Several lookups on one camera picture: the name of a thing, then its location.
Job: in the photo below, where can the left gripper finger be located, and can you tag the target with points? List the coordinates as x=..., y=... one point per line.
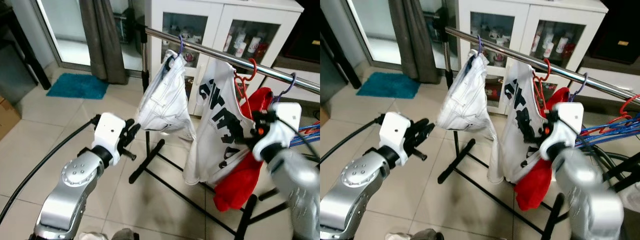
x=420, y=127
x=428, y=134
x=129, y=127
x=136, y=132

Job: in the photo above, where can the cream denim jacket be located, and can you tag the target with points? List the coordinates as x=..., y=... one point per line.
x=165, y=100
x=465, y=100

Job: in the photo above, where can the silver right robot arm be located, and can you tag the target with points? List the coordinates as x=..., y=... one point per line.
x=295, y=185
x=590, y=200

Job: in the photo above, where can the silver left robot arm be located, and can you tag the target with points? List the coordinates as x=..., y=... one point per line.
x=75, y=175
x=360, y=180

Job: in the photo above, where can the blue plastic clothes hanger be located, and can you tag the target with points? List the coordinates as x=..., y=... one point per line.
x=307, y=134
x=615, y=131

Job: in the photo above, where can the red plastic clothes hanger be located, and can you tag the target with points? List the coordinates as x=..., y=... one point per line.
x=254, y=70
x=548, y=70
x=631, y=100

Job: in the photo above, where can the white black-print t-shirt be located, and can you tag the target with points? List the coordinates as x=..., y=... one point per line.
x=520, y=160
x=210, y=160

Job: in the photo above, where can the teal floor mat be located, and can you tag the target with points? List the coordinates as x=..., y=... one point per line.
x=77, y=86
x=387, y=85

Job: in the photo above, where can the small brown cardboard box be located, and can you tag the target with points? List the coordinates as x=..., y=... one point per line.
x=9, y=117
x=324, y=117

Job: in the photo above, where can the red fleece garment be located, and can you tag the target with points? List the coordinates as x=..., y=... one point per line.
x=535, y=187
x=240, y=185

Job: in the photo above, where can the chrome and black clothes rack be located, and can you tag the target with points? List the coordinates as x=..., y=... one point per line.
x=505, y=51
x=210, y=52

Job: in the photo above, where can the grey curtain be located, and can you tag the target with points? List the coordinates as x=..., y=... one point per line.
x=102, y=40
x=412, y=40

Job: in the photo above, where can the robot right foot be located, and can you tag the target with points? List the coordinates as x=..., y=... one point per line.
x=125, y=235
x=427, y=235

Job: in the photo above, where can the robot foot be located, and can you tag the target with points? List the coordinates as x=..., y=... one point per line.
x=398, y=236
x=427, y=235
x=125, y=235

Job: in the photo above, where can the black boxy appliance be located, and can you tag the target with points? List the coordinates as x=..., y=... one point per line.
x=615, y=30
x=302, y=40

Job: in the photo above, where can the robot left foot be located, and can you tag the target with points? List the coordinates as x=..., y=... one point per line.
x=398, y=236

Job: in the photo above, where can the black desk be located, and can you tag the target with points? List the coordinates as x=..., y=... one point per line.
x=345, y=57
x=31, y=56

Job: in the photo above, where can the white glass-door cabinet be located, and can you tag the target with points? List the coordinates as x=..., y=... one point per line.
x=524, y=25
x=215, y=20

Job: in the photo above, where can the sliding glass door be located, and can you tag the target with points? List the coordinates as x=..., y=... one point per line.
x=65, y=30
x=375, y=25

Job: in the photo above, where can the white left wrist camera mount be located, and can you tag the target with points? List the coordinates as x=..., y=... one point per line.
x=107, y=132
x=392, y=132

